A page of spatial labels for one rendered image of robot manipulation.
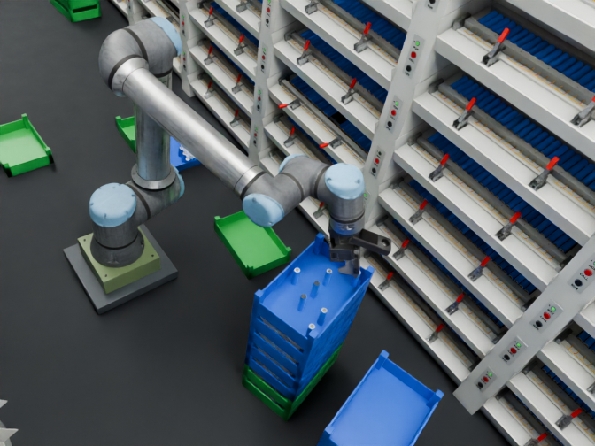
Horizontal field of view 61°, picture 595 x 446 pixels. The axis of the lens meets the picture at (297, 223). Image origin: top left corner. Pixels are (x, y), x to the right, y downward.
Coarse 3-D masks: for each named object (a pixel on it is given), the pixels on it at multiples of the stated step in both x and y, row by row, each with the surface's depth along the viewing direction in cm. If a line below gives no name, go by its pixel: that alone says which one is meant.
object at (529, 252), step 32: (416, 128) 160; (416, 160) 159; (448, 160) 155; (448, 192) 151; (480, 192) 148; (512, 192) 147; (480, 224) 145; (512, 224) 138; (544, 224) 140; (512, 256) 139; (544, 256) 137; (544, 288) 135
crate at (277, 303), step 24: (312, 264) 152; (336, 264) 153; (264, 288) 137; (288, 288) 145; (336, 288) 147; (360, 288) 142; (264, 312) 135; (288, 312) 139; (312, 312) 140; (336, 312) 142; (288, 336) 134; (312, 336) 127
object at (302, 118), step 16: (272, 80) 208; (288, 80) 211; (272, 96) 211; (288, 96) 206; (288, 112) 206; (304, 112) 201; (304, 128) 201; (320, 128) 195; (320, 144) 196; (336, 160) 191; (352, 160) 185
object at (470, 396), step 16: (592, 240) 118; (576, 256) 123; (560, 272) 128; (560, 288) 130; (592, 288) 123; (544, 304) 136; (560, 304) 132; (576, 304) 128; (528, 320) 142; (560, 320) 133; (512, 336) 149; (528, 336) 144; (544, 336) 140; (496, 352) 157; (528, 352) 147; (480, 368) 166; (496, 368) 160; (512, 368) 154; (464, 384) 176; (496, 384) 162; (464, 400) 179; (480, 400) 172
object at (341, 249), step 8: (328, 224) 132; (328, 232) 131; (328, 240) 135; (336, 240) 133; (344, 240) 133; (336, 248) 133; (344, 248) 133; (352, 248) 133; (360, 248) 138; (336, 256) 136; (344, 256) 135; (352, 256) 134
